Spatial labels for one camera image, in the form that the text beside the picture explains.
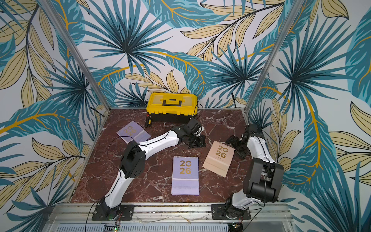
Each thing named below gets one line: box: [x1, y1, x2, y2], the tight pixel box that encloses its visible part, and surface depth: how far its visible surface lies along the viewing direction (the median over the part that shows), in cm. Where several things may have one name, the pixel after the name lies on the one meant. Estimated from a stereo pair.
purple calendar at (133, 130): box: [115, 120, 152, 145], surface depth 106 cm
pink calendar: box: [202, 140, 236, 178], surface depth 94 cm
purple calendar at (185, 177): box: [171, 156, 200, 196], surface depth 83 cm
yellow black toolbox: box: [145, 92, 199, 122], surface depth 102 cm
